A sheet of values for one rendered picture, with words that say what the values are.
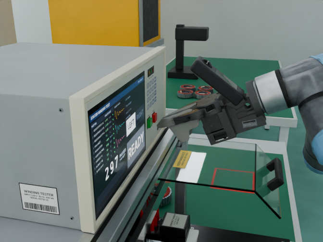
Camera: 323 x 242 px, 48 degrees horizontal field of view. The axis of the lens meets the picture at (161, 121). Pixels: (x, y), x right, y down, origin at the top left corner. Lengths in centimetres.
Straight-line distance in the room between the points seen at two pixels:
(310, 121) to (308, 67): 9
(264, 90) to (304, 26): 521
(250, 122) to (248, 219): 58
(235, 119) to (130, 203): 26
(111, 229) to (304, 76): 41
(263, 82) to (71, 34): 393
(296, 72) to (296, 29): 519
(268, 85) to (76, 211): 39
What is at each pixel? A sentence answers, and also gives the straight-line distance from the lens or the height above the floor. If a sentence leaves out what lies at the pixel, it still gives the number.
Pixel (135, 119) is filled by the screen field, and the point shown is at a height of 122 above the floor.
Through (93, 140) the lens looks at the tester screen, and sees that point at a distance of 50.
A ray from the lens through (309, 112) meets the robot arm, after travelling 65.
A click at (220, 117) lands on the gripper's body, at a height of 122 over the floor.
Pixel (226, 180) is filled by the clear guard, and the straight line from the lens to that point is 78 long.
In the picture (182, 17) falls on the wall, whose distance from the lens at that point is 592.
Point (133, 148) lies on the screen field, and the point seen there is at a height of 117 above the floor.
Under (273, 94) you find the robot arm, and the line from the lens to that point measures 67.
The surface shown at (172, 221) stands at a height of 92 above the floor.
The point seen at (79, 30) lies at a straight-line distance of 445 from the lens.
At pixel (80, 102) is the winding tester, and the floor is 131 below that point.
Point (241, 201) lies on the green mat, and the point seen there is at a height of 75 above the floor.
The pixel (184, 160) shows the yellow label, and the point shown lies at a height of 107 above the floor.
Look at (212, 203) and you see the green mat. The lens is 128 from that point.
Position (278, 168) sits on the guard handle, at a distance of 86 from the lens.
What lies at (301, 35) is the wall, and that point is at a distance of 587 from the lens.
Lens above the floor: 145
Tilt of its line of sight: 20 degrees down
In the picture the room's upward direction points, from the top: straight up
